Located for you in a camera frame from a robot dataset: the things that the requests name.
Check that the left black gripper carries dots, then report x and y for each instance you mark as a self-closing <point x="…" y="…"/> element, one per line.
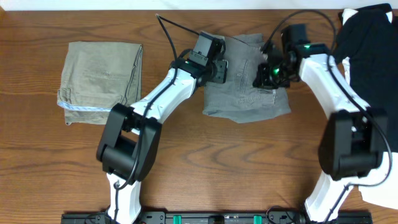
<point x="223" y="66"/>

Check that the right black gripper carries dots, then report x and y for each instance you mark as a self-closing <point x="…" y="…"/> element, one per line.
<point x="262" y="80"/>

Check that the grey shorts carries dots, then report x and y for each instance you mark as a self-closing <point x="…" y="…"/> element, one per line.
<point x="236" y="99"/>

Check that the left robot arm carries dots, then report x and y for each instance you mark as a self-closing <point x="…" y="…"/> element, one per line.
<point x="129" y="143"/>

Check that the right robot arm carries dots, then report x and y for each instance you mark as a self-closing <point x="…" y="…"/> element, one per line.
<point x="353" y="151"/>

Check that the black garment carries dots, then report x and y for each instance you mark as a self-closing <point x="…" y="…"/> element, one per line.
<point x="367" y="48"/>

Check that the folded khaki shorts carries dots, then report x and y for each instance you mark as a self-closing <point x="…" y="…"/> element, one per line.
<point x="96" y="76"/>

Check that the white garment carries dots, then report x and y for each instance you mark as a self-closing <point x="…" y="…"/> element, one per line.
<point x="382" y="195"/>

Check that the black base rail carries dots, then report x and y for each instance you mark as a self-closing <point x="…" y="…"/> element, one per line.
<point x="273" y="217"/>

